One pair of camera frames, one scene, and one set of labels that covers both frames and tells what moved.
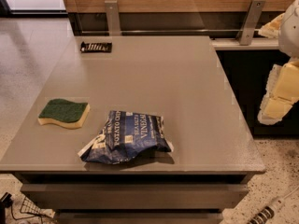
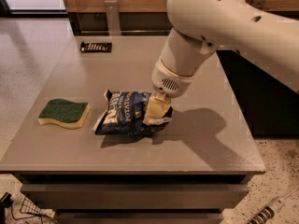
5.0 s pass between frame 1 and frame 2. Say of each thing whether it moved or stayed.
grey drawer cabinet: stayed
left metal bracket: stayed
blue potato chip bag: moved
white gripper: moved
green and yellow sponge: stayed
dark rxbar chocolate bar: stayed
